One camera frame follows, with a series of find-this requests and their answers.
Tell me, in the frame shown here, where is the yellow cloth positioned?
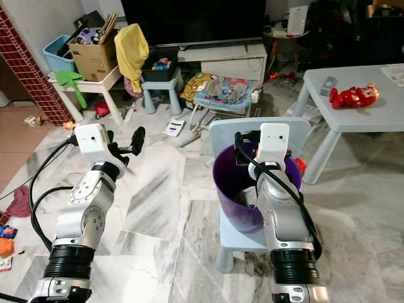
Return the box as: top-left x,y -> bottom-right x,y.
114,23 -> 150,95

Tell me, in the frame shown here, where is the round wooden side table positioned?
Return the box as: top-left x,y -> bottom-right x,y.
263,25 -> 311,74

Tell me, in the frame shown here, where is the red doll toy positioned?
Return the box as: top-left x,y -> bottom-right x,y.
329,83 -> 381,110

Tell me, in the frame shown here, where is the white television cabinet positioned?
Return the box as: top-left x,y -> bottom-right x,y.
176,42 -> 268,83

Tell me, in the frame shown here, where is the small beige toy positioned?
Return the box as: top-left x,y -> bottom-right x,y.
23,115 -> 41,129

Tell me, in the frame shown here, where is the small red plastic toy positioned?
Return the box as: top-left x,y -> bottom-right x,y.
293,157 -> 308,178

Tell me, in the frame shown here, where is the colourful baby bouncer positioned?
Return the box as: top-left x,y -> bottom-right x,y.
186,75 -> 261,131

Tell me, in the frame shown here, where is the white paper sheet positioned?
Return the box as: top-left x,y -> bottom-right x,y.
380,64 -> 404,80

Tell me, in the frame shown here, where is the black toy bin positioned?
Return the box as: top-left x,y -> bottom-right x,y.
141,50 -> 179,83

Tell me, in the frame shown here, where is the blue plastic basket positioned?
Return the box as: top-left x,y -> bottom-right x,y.
42,35 -> 78,74

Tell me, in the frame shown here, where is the maroon cloth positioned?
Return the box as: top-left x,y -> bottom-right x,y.
4,184 -> 33,219

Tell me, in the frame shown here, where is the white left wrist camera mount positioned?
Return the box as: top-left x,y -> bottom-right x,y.
74,122 -> 112,167

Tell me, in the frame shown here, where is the grey blue plastic table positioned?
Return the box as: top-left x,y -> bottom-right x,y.
293,64 -> 404,186

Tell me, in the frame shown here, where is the grey phone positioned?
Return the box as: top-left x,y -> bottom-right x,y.
319,76 -> 339,97

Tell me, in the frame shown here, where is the yellow patterned cushion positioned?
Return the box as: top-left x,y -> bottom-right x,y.
179,71 -> 215,105

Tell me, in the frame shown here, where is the small white table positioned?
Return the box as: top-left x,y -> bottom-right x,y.
47,66 -> 128,124

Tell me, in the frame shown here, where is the green toy shovel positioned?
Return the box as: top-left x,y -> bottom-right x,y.
54,70 -> 88,110

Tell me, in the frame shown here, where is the thin black floor wire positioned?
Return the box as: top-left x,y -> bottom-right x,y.
0,129 -> 74,193

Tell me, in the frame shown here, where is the small red bag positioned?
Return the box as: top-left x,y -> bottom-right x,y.
93,100 -> 110,120

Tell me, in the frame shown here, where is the crumpled trash pile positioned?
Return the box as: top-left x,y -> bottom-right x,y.
234,189 -> 258,210

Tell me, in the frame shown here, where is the brown cardboard box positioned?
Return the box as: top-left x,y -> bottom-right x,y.
68,13 -> 120,83

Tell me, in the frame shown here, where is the white flat device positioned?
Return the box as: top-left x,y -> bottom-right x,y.
287,4 -> 311,36

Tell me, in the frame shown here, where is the purple plastic rubbish bin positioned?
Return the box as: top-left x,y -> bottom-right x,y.
212,142 -> 303,234

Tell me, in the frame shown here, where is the grey blue plastic stool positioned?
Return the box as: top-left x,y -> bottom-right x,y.
140,68 -> 183,116

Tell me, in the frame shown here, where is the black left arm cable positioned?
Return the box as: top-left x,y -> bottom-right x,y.
30,140 -> 80,254

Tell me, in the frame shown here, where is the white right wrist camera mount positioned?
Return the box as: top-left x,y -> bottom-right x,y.
252,121 -> 290,167

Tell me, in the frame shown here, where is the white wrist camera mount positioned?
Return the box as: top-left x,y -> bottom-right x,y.
252,121 -> 290,167
74,122 -> 112,167

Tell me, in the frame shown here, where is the black television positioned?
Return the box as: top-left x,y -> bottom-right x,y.
121,0 -> 268,47

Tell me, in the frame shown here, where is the red tiled pillar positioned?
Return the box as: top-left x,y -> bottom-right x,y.
0,6 -> 72,126

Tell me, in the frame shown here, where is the white calculator toy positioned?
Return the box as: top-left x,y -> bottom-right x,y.
163,118 -> 186,138

